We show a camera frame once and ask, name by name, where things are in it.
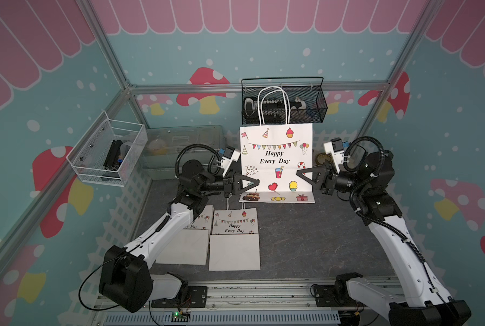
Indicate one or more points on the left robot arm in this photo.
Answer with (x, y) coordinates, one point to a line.
(125, 272)

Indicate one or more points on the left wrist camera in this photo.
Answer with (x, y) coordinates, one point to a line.
(229, 155)

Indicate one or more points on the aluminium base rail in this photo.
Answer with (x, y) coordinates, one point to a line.
(288, 301)

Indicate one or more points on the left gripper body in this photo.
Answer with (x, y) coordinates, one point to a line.
(228, 186)

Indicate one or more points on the black wire mesh basket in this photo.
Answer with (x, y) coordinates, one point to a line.
(308, 89)

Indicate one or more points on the black item in white basket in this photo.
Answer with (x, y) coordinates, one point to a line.
(113, 160)

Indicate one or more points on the black white device in basket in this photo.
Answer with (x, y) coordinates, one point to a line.
(273, 108)

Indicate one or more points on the white wire mesh basket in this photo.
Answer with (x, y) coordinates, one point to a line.
(88, 156)

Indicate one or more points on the paper bag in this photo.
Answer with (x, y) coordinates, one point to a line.
(190, 246)
(272, 154)
(234, 241)

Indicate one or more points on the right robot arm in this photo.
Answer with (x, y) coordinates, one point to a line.
(363, 170)

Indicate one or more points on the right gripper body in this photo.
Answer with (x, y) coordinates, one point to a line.
(330, 183)

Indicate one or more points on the clear plastic storage box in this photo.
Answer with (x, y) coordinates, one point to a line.
(164, 145)

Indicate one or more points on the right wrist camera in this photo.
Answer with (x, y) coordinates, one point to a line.
(336, 150)

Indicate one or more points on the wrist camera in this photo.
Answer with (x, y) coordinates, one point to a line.
(229, 155)
(336, 150)

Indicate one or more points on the roll of brown tape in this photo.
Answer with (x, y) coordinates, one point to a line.
(322, 158)

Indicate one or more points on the green circuit board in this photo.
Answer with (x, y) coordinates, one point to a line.
(179, 316)

